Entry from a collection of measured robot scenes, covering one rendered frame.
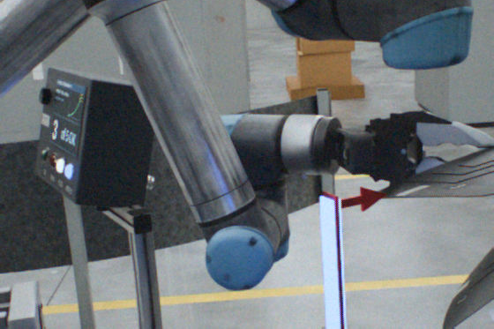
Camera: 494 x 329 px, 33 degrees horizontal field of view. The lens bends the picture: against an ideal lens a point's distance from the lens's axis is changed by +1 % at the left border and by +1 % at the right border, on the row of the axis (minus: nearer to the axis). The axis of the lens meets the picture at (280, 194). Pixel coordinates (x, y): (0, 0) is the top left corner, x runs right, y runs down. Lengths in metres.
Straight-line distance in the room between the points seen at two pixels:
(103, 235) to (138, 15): 1.76
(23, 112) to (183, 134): 6.22
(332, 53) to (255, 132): 7.93
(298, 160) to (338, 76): 7.98
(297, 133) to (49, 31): 0.33
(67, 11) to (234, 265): 0.38
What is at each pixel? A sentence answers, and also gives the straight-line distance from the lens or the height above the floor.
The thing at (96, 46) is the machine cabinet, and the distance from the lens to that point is 6.92.
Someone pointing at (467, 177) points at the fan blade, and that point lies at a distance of 0.83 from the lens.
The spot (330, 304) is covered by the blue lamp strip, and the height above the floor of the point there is 1.08.
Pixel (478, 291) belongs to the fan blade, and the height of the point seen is 0.97.
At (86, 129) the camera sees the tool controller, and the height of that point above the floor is 1.18.
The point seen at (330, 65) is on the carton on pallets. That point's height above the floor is 0.37.
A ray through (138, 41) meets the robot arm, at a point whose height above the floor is 1.33.
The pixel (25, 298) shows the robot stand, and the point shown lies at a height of 0.99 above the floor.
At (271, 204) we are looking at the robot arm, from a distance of 1.04.
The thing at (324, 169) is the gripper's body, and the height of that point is 1.15.
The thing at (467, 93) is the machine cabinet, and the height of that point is 0.30.
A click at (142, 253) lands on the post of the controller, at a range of 1.25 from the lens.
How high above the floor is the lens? 1.39
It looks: 15 degrees down
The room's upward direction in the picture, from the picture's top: 4 degrees counter-clockwise
